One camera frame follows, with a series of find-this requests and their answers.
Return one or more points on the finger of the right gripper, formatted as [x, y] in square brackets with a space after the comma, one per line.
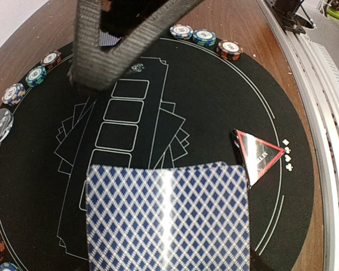
[138, 23]

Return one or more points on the dealt card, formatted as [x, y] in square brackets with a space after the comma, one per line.
[107, 40]

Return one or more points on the green chips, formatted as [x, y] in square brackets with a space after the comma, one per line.
[36, 76]

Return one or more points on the blue chips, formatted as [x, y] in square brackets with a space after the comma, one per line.
[14, 94]

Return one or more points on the green fifty poker chip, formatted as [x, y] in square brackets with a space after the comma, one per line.
[204, 36]

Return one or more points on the blue playing card deck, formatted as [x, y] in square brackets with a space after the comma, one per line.
[188, 218]

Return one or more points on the red triangle all-in marker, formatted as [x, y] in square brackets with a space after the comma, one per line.
[257, 155]

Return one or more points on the round black poker mat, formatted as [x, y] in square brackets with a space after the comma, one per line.
[177, 108]

